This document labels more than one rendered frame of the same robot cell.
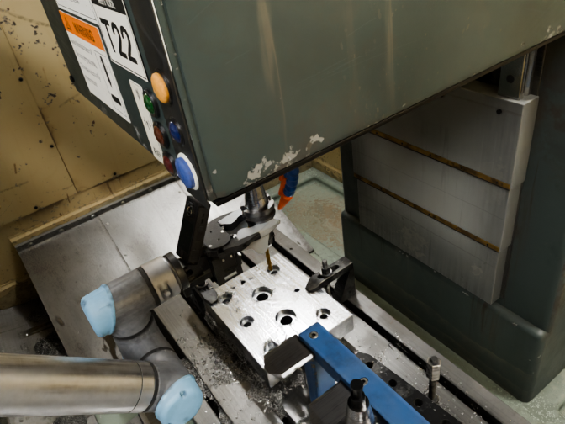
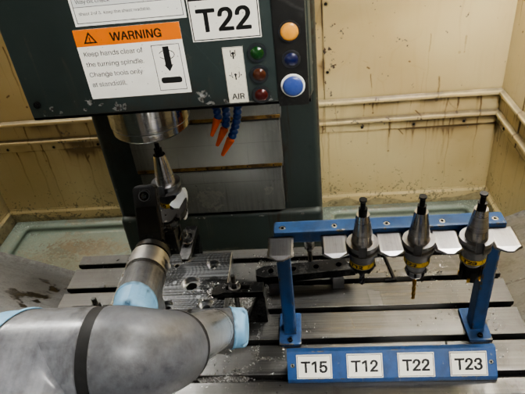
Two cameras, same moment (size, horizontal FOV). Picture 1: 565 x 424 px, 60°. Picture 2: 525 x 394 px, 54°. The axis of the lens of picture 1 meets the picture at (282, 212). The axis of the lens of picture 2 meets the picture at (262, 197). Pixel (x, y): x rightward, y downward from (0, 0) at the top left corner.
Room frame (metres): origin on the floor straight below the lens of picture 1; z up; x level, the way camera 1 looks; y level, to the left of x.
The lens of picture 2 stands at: (0.02, 0.69, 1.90)
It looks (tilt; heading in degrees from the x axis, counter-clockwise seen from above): 35 degrees down; 306
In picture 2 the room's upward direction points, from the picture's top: 7 degrees counter-clockwise
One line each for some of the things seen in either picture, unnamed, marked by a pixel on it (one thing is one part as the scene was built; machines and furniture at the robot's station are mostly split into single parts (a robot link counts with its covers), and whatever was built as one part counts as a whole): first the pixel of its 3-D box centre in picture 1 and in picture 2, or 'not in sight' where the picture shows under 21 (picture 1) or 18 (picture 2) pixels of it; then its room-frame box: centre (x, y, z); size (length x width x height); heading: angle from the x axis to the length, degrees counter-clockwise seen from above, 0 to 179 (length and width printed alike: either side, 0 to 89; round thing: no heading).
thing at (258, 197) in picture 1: (253, 188); (162, 167); (0.75, 0.04, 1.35); 0.04 x 0.04 x 0.07
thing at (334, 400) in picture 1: (333, 409); (334, 247); (0.38, -0.02, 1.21); 0.07 x 0.05 x 0.01; 120
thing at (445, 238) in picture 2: not in sight; (446, 242); (0.19, -0.13, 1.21); 0.07 x 0.05 x 0.01; 120
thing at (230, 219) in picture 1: (242, 225); not in sight; (0.77, 0.08, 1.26); 0.09 x 0.03 x 0.06; 133
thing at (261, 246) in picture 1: (261, 240); (183, 206); (0.71, 0.05, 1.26); 0.09 x 0.03 x 0.06; 106
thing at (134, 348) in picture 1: (143, 346); not in sight; (0.59, 0.28, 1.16); 0.11 x 0.08 x 0.11; 30
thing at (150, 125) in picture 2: not in sight; (145, 98); (0.75, 0.04, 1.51); 0.16 x 0.16 x 0.12
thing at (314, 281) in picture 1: (329, 282); (190, 249); (0.86, -0.08, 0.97); 0.13 x 0.03 x 0.15; 120
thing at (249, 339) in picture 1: (274, 312); (173, 291); (0.80, 0.06, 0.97); 0.29 x 0.23 x 0.05; 30
